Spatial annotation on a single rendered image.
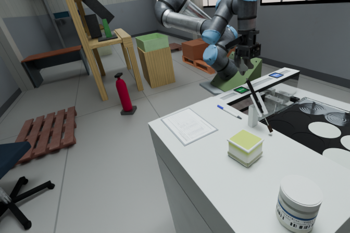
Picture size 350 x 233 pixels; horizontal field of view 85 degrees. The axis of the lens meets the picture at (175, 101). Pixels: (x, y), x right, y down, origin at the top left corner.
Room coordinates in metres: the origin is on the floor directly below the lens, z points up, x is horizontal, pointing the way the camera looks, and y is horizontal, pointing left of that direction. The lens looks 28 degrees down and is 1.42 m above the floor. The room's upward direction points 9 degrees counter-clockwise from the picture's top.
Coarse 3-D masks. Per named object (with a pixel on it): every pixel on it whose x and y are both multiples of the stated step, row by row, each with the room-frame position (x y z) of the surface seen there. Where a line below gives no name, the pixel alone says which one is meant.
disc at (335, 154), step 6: (324, 150) 0.45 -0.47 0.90; (330, 150) 0.44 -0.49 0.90; (336, 150) 0.44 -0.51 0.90; (342, 150) 0.43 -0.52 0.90; (324, 156) 0.42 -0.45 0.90; (330, 156) 0.42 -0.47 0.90; (336, 156) 0.42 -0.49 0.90; (342, 156) 0.41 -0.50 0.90; (348, 156) 0.41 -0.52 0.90; (336, 162) 0.39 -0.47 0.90; (342, 162) 0.39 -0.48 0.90; (348, 162) 0.39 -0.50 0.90; (348, 168) 0.37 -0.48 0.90
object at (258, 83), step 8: (272, 72) 1.01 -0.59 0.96; (280, 72) 1.00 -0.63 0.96; (288, 72) 0.98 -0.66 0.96; (296, 72) 0.96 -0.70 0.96; (256, 80) 0.94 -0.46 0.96; (264, 80) 0.93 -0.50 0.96; (272, 80) 0.91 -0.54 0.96; (248, 88) 0.87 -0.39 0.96; (256, 88) 0.85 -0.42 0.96; (216, 96) 0.83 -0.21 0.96; (224, 96) 0.82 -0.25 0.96; (232, 96) 0.81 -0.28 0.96; (240, 96) 0.79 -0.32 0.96
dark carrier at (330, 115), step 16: (288, 112) 0.69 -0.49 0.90; (304, 112) 0.67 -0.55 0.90; (320, 112) 0.65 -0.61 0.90; (336, 112) 0.63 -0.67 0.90; (272, 128) 0.60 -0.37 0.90; (288, 128) 0.58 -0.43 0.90; (304, 128) 0.57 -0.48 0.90; (304, 144) 0.49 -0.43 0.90; (320, 144) 0.48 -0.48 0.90; (336, 144) 0.46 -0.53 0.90
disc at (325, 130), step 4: (312, 124) 0.58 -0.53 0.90; (316, 124) 0.58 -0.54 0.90; (320, 124) 0.58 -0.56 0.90; (324, 124) 0.57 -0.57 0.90; (328, 124) 0.57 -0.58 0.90; (312, 128) 0.56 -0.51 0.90; (316, 128) 0.56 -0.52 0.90; (320, 128) 0.55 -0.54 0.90; (324, 128) 0.55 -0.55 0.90; (328, 128) 0.55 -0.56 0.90; (332, 128) 0.54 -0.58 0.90; (336, 128) 0.54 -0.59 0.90; (312, 132) 0.54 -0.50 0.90; (316, 132) 0.54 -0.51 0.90; (320, 132) 0.53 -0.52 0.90; (324, 132) 0.53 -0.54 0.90; (328, 132) 0.53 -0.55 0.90; (332, 132) 0.52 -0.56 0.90; (336, 132) 0.52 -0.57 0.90; (340, 132) 0.52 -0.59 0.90; (324, 136) 0.51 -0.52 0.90; (328, 136) 0.51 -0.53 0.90; (332, 136) 0.50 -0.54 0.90; (336, 136) 0.50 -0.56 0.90
